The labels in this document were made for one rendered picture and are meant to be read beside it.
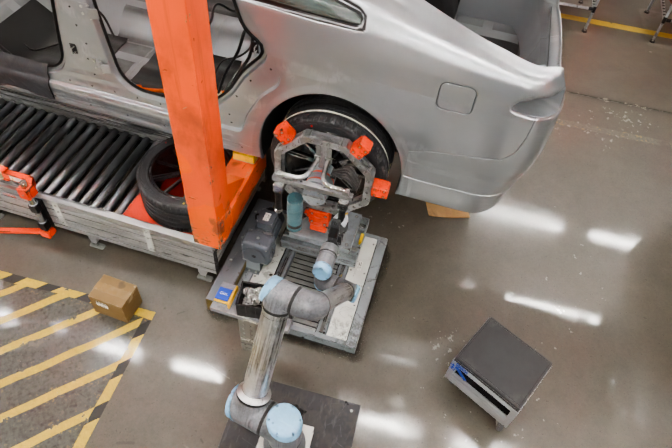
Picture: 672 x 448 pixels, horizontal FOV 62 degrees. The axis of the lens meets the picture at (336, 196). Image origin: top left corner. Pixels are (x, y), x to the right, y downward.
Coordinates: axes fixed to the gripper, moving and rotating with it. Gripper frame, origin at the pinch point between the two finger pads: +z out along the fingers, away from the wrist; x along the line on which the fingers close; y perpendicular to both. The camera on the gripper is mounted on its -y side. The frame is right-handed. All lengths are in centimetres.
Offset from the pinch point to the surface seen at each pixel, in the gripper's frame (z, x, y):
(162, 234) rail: -13, -102, 45
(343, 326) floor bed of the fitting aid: -20, 13, 75
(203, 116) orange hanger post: -20, -60, -63
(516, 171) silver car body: 35, 78, -26
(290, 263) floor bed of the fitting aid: 13, -32, 77
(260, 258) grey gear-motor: -6, -44, 51
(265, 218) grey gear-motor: 14, -48, 40
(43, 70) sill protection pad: 33, -191, -14
